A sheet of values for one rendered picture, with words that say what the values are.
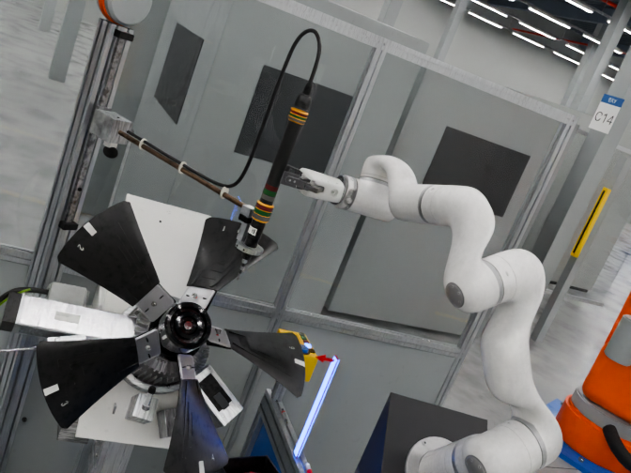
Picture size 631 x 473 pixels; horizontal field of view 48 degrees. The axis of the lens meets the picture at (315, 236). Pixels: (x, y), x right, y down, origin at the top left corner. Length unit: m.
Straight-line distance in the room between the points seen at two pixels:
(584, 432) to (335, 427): 2.61
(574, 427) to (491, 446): 3.78
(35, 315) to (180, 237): 0.50
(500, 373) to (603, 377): 3.74
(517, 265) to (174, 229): 1.06
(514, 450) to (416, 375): 1.49
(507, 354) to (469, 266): 0.21
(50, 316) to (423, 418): 1.01
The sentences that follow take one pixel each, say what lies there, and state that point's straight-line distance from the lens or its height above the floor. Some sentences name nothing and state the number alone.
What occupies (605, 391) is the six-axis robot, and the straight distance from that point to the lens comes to 5.26.
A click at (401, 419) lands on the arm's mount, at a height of 1.13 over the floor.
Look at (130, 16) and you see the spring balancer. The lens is 2.16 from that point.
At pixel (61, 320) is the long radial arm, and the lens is 1.87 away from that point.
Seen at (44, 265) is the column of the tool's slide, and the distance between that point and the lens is 2.32.
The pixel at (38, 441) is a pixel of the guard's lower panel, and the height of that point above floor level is 0.28.
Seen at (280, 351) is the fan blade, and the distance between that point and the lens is 1.91.
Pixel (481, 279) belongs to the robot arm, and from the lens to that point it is 1.41.
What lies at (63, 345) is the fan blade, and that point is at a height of 1.14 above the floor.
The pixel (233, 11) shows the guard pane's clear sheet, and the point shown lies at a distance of 2.34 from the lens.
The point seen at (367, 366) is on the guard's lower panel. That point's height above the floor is 0.84.
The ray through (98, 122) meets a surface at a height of 1.53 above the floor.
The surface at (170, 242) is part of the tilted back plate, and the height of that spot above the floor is 1.27.
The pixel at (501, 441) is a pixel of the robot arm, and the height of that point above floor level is 1.34.
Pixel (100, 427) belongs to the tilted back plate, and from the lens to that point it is 1.96.
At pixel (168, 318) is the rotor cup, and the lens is 1.74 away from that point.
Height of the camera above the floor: 1.96
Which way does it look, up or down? 15 degrees down
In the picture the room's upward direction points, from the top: 21 degrees clockwise
